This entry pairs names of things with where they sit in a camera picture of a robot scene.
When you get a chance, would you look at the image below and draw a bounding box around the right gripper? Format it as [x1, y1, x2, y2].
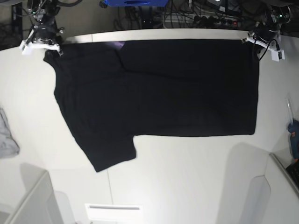
[25, 22, 64, 51]

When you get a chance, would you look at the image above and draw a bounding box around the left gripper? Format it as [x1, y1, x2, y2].
[241, 22, 280, 53]

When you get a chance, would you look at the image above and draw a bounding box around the black T-shirt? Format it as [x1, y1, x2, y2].
[44, 40, 259, 172]

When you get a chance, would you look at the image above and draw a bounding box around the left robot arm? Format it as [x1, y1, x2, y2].
[241, 6, 291, 51]

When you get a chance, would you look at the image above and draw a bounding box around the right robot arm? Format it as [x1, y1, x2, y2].
[19, 0, 81, 55]

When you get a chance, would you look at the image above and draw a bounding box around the black power strip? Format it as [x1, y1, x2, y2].
[192, 15, 239, 26]

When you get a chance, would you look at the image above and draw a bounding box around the blue box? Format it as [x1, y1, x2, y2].
[103, 0, 168, 7]

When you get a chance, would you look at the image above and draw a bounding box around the blue glue gun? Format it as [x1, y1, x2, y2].
[284, 97, 299, 162]

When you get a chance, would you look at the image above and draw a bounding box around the grey cloth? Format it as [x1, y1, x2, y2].
[0, 108, 20, 159]

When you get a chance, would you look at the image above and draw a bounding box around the black keyboard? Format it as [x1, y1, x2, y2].
[286, 162, 299, 186]

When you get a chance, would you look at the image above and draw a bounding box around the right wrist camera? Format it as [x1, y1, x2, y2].
[19, 40, 34, 55]

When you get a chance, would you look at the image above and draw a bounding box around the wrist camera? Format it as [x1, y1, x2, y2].
[19, 40, 34, 55]
[271, 49, 285, 62]

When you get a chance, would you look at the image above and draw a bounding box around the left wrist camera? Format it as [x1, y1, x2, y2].
[271, 49, 285, 62]

